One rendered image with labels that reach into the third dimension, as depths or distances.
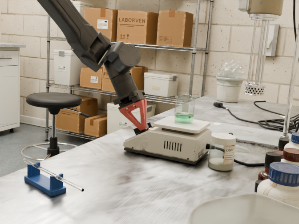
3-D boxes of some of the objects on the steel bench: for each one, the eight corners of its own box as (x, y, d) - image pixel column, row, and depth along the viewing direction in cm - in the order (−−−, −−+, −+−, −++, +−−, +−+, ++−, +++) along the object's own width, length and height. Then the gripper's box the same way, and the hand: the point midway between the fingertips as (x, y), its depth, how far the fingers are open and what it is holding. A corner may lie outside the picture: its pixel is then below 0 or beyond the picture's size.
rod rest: (23, 180, 75) (23, 163, 74) (38, 176, 77) (38, 160, 77) (51, 197, 68) (51, 178, 68) (66, 192, 71) (67, 174, 70)
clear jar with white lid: (202, 166, 91) (206, 134, 89) (216, 162, 95) (219, 131, 93) (224, 174, 87) (228, 140, 85) (237, 168, 91) (240, 136, 90)
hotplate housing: (122, 151, 98) (123, 121, 97) (143, 140, 110) (145, 114, 108) (204, 168, 89) (207, 136, 88) (217, 154, 101) (220, 126, 100)
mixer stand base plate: (193, 134, 122) (194, 131, 121) (209, 123, 140) (210, 120, 139) (291, 151, 110) (292, 147, 110) (295, 137, 128) (296, 134, 128)
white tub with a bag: (246, 102, 197) (251, 61, 193) (230, 104, 188) (235, 61, 184) (224, 98, 208) (228, 59, 203) (208, 99, 198) (212, 58, 194)
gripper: (115, 81, 105) (136, 132, 105) (103, 81, 95) (127, 137, 95) (136, 71, 104) (159, 122, 103) (126, 70, 94) (151, 126, 93)
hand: (142, 126), depth 99 cm, fingers closed, pressing on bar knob
